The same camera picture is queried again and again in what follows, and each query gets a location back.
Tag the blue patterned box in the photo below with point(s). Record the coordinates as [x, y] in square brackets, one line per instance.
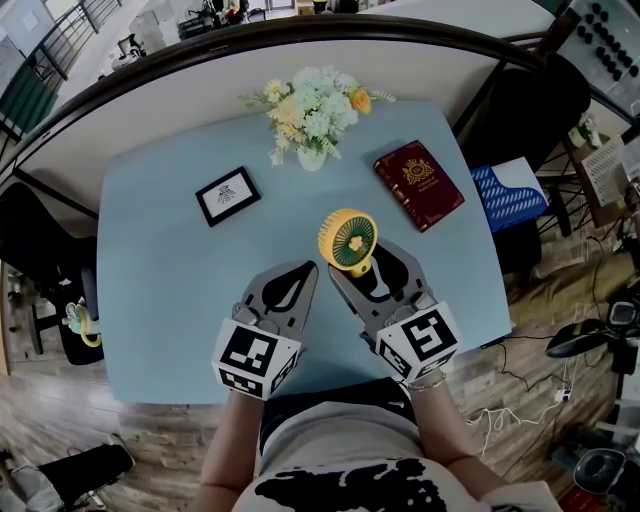
[510, 197]

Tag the black picture frame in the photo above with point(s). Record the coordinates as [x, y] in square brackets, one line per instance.
[228, 197]

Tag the black mesh office chair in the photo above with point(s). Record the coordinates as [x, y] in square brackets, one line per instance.
[530, 130]

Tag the row of black wall-mounted items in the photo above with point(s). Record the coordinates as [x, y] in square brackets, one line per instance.
[607, 40]

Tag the white perforated file tray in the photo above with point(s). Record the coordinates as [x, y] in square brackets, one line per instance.
[602, 172]

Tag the small potted plant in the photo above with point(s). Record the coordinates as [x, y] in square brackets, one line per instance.
[585, 132]

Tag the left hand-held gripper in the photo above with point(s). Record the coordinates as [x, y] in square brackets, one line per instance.
[250, 357]

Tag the person's white printed shirt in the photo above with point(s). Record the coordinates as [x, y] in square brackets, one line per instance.
[340, 450]

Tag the person's left forearm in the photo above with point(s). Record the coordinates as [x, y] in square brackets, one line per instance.
[235, 450]

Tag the person's black shorts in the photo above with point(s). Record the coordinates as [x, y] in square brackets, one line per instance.
[320, 395]

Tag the person's right forearm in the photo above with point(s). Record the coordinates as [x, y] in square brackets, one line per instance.
[450, 430]

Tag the black padded office chair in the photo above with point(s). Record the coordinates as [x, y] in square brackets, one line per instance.
[45, 250]

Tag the pastel artificial flower bouquet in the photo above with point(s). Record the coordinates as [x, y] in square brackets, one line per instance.
[315, 110]

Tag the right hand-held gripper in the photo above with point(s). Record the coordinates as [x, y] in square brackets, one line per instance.
[425, 340]

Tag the white power strip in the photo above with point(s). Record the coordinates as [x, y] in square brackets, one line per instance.
[564, 395]

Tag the white vase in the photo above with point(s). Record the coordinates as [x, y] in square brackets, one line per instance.
[311, 160]

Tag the pastel plush toy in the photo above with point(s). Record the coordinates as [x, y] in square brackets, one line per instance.
[82, 325]

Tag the black bag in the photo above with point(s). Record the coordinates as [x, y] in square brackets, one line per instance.
[85, 467]

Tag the small yellow desk fan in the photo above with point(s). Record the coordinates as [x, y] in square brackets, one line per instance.
[350, 240]

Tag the dark red hardcover book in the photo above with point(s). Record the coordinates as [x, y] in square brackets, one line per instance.
[420, 187]

